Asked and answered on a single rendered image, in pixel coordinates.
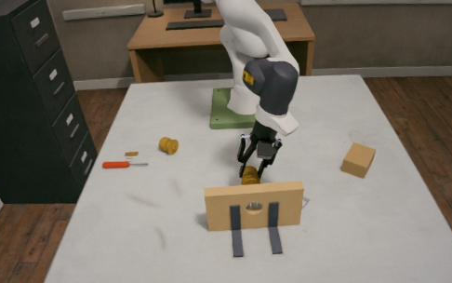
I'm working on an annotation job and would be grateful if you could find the orange-handled screwdriver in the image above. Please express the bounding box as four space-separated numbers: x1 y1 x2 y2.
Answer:
102 161 145 168

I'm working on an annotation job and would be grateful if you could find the tan cardboard box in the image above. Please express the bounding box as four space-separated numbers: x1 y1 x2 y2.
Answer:
341 142 376 179

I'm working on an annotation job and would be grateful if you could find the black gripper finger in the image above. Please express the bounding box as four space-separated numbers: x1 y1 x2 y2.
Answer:
237 134 259 178
258 139 282 179

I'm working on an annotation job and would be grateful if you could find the tan wooden board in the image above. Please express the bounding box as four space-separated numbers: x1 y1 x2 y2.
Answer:
205 181 304 232

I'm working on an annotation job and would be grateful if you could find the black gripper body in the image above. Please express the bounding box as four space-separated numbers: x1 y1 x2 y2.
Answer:
249 119 277 145

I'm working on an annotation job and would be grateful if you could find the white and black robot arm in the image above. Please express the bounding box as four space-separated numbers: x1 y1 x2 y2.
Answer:
201 0 299 136

